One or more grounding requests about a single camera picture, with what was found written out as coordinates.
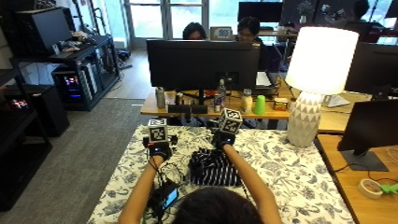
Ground wide black monitor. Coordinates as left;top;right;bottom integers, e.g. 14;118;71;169
144;39;262;105

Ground white paper sheet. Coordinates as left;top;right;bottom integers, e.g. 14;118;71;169
322;93;351;108

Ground person's right hand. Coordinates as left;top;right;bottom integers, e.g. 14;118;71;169
211;128;236;151

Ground black flat box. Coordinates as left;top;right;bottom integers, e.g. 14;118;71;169
166;104;208;115

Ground computer tower with coloured lights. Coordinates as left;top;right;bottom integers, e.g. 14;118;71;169
50;64;99;105

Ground white blue floral tablecloth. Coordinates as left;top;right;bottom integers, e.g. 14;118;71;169
85;124;355;224

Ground person's left hand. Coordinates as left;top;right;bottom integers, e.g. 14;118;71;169
142;134;179;161

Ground white table lamp, patterned base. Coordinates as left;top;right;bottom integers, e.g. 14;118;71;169
283;26;360;148

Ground black device with blue screen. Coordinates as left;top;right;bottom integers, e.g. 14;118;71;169
146;181;180;217

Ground green plastic object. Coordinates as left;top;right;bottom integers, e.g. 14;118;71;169
377;182;398;196

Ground white marker cube, right glove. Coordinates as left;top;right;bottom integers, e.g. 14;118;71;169
218;107;243;135

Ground black monitor on square foot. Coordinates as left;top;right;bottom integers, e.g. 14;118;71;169
335;99;398;173

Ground slim drink can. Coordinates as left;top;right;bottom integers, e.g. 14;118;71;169
212;92;223;113

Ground roll of beige tape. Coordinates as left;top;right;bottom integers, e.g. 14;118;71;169
356;178;385;200

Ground clear plastic bottle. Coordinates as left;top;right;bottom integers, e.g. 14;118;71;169
215;78;227;106

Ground yellow small box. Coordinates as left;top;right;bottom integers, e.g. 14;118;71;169
272;97;290;112

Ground black shelf rack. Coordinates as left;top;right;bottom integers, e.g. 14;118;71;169
9;35;122;112

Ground green plastic cup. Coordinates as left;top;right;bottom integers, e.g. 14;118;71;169
252;94;267;116

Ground white marker cube, glove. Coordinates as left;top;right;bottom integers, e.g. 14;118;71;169
146;118;168;144
218;107;243;135

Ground black white striped cloth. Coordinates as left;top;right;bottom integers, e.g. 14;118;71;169
186;147;244;189

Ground black glove cable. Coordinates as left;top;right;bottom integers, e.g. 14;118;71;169
147;154;186;188

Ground large black case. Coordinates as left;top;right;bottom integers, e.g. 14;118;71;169
10;7;74;58

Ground wooden side desk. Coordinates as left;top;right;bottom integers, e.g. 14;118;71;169
314;133;398;224

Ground black cabinet box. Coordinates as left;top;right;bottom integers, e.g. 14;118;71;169
2;84;70;138

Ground black background monitor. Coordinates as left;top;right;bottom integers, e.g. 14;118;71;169
236;1;284;23

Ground white marker cube, left glove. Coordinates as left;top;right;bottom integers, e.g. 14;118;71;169
146;118;168;144

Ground checkered marker board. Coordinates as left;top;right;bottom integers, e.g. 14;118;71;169
208;25;235;42

